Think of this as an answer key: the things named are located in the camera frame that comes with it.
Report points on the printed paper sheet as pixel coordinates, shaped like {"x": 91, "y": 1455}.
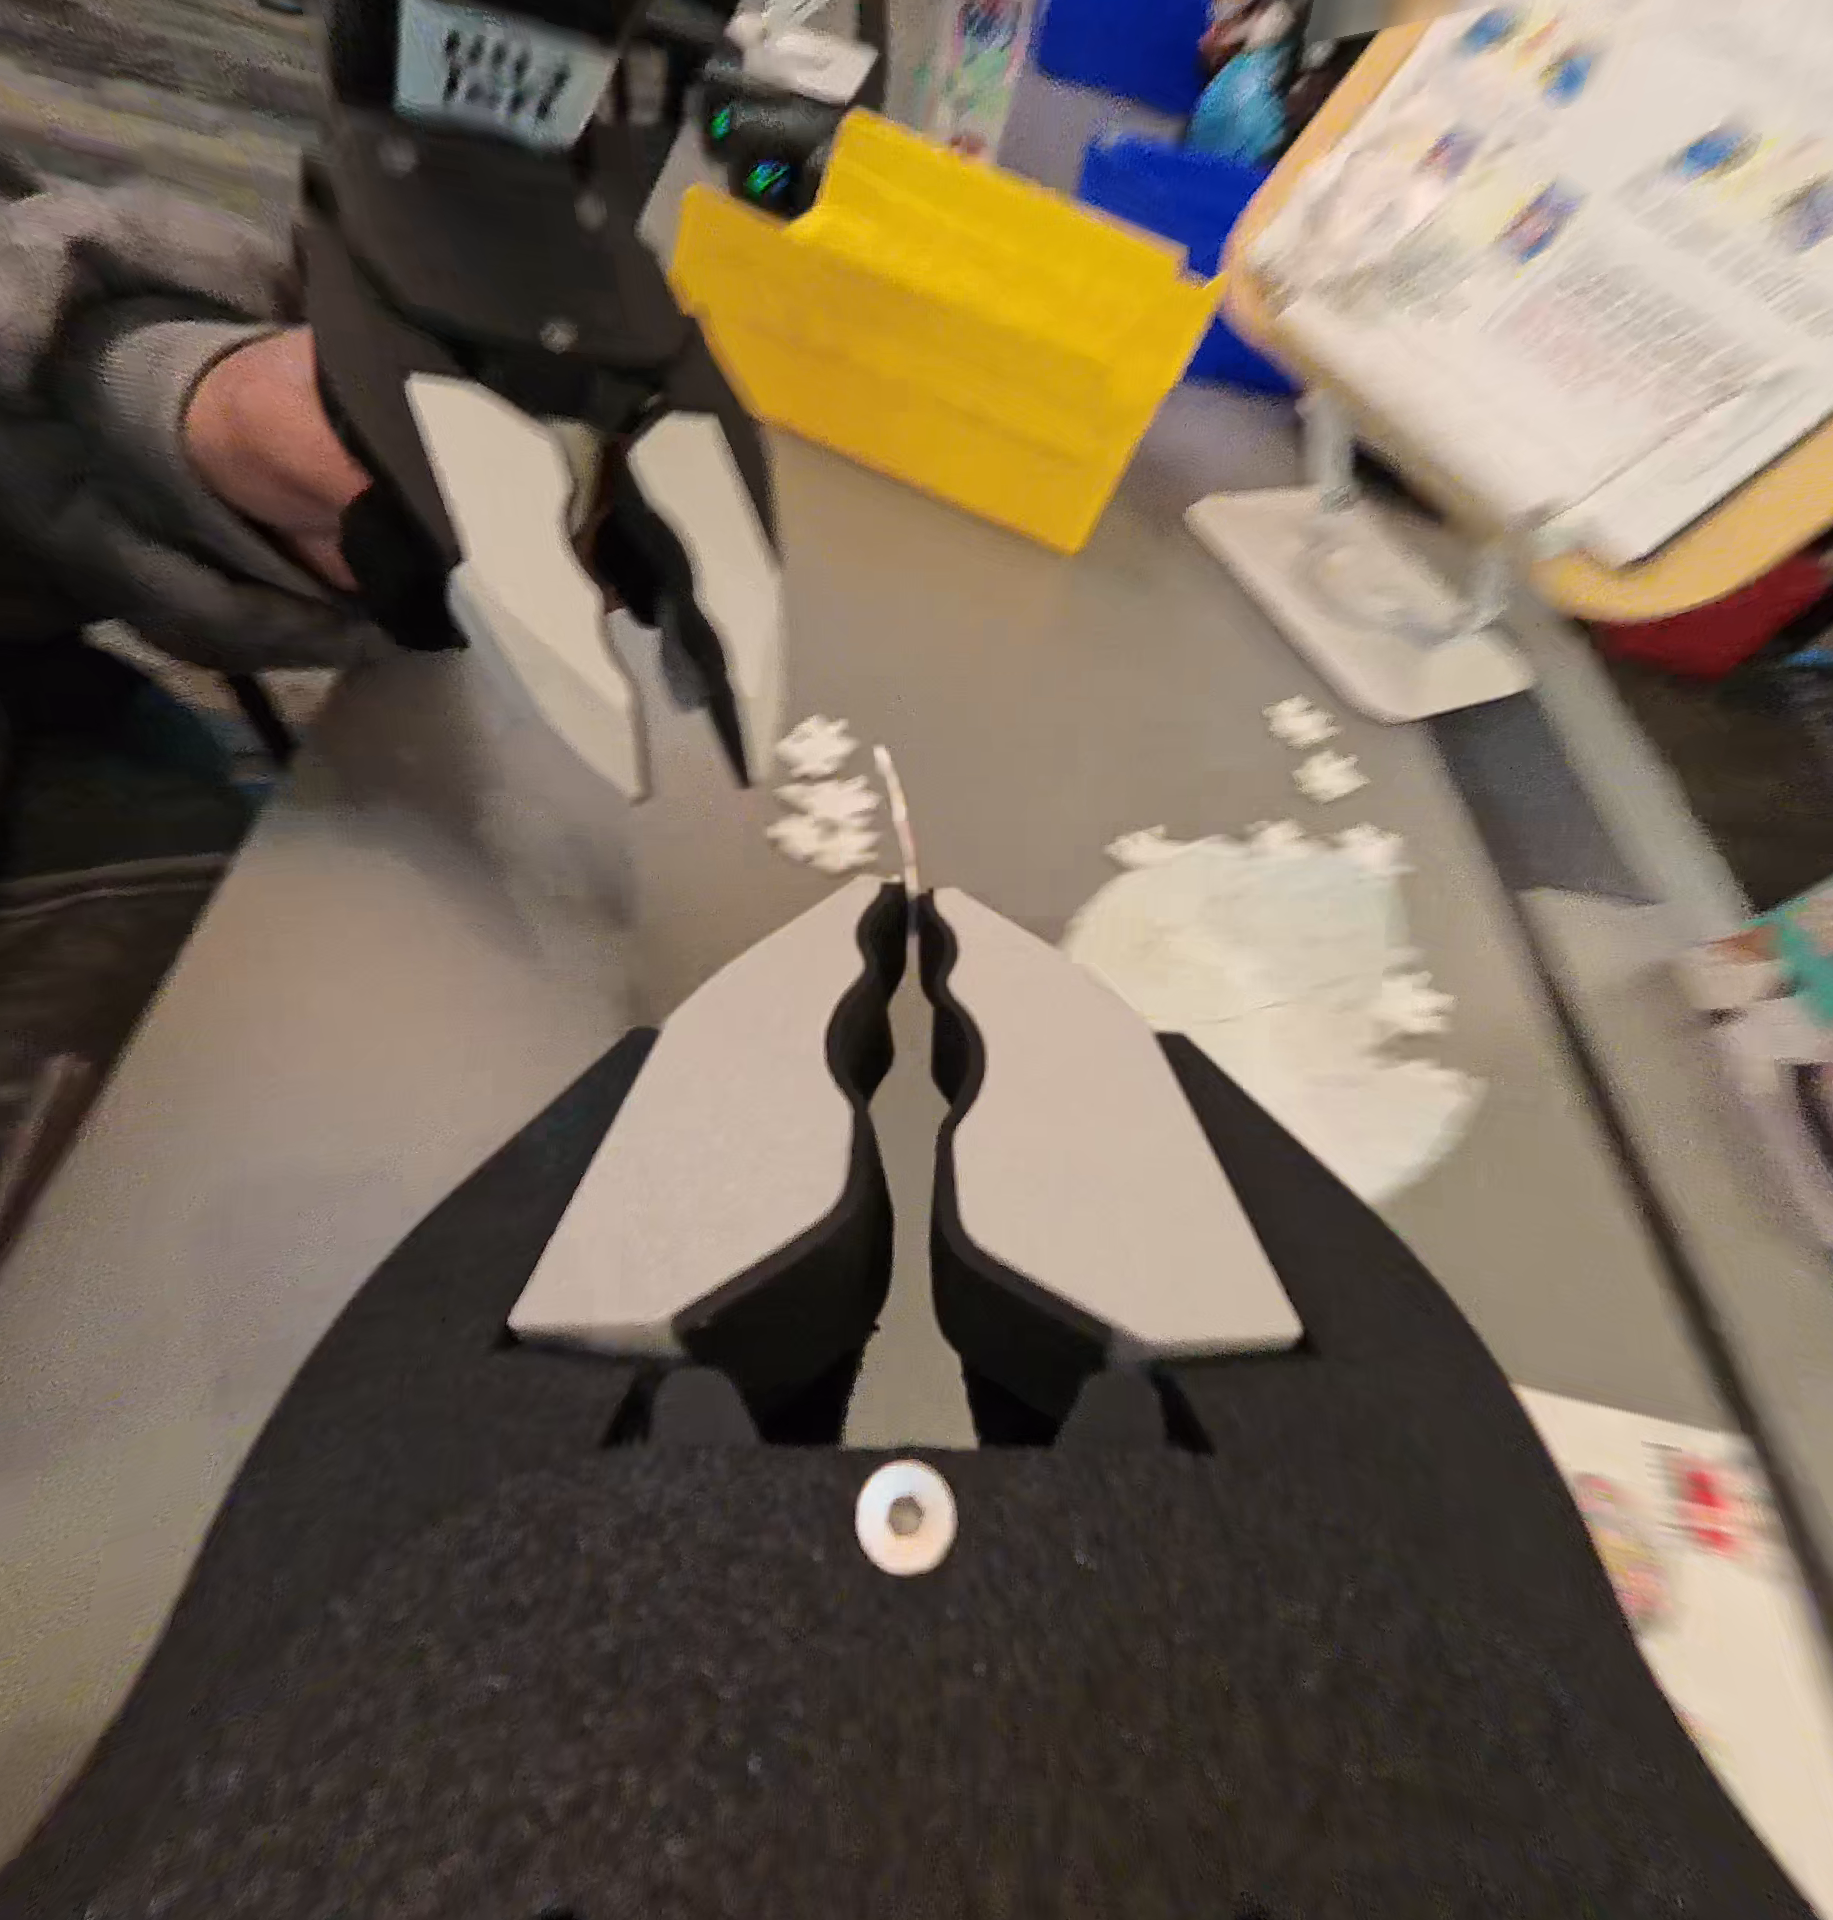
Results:
{"x": 1576, "y": 240}

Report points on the person's left hand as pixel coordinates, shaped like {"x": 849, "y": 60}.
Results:
{"x": 272, "y": 452}

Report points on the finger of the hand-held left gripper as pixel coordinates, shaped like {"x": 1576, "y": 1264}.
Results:
{"x": 722, "y": 540}
{"x": 528, "y": 557}

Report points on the yellow plastic bin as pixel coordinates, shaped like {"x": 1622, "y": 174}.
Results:
{"x": 945, "y": 330}

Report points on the puzzle pieces group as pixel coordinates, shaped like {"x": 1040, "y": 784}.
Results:
{"x": 1316, "y": 752}

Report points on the printed instruction leaflet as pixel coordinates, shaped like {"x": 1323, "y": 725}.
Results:
{"x": 1726, "y": 1620}

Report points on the person's left forearm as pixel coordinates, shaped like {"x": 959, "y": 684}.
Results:
{"x": 107, "y": 420}

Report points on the wooden document board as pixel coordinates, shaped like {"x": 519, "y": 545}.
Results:
{"x": 1726, "y": 540}

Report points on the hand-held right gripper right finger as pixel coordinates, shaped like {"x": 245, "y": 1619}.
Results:
{"x": 1125, "y": 1172}

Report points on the colourful puzzle ball box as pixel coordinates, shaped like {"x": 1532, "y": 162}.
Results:
{"x": 1802, "y": 1022}

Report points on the blue plastic bin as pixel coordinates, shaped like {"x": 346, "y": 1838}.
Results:
{"x": 1171, "y": 180}

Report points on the red bin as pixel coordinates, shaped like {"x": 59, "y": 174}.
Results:
{"x": 1726, "y": 615}

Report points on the partly built white puzzle ball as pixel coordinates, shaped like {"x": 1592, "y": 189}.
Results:
{"x": 1275, "y": 992}

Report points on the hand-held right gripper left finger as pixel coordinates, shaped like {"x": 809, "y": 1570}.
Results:
{"x": 707, "y": 1172}

